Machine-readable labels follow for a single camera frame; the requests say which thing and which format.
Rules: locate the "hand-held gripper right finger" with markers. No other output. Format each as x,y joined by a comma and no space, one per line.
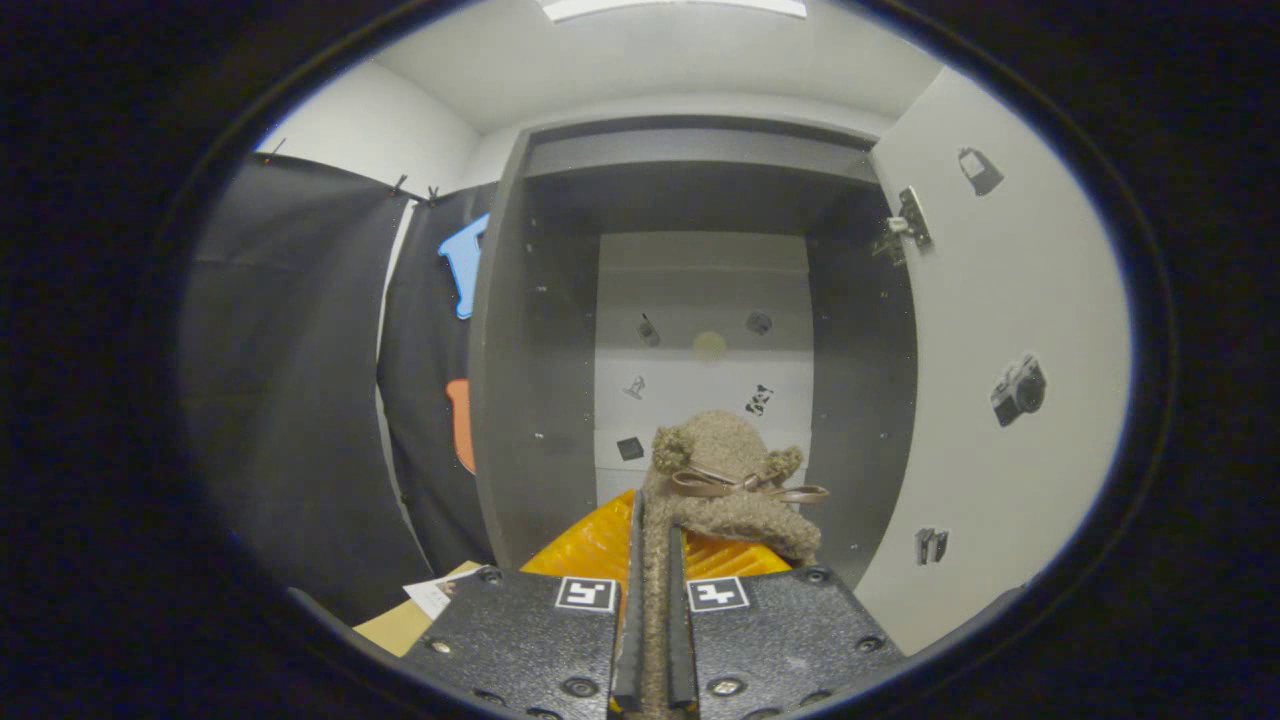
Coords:
682,650

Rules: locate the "large ceiling light panel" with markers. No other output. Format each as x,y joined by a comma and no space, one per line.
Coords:
680,8

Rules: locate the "black backdrop cloth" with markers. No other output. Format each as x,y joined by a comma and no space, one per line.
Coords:
300,400

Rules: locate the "brown fluffy shoe with bow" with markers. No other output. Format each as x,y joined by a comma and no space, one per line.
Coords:
720,450

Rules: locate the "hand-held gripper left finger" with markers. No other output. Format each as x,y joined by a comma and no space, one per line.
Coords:
630,640

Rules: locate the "metal door hinge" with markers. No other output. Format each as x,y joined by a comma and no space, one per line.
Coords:
912,220
930,545

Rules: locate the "grey shoe cabinet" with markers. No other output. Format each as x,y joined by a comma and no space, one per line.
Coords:
540,400

